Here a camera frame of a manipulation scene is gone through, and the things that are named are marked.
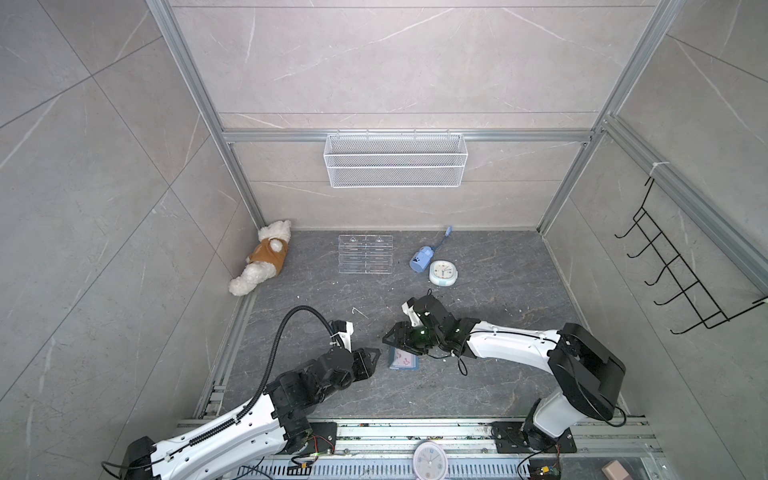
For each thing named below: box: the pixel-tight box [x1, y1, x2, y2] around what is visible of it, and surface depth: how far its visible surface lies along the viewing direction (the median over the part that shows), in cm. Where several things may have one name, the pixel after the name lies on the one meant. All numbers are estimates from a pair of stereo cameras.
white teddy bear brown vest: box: [228, 219, 292, 297], surface depth 101 cm
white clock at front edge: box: [412, 440, 449, 480], surface depth 70 cm
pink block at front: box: [601, 460, 632, 480], surface depth 69 cm
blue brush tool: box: [409, 226, 453, 273], surface depth 109 cm
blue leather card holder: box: [389, 346, 419, 370], surface depth 87 cm
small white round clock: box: [428, 259, 459, 287], surface depth 106 cm
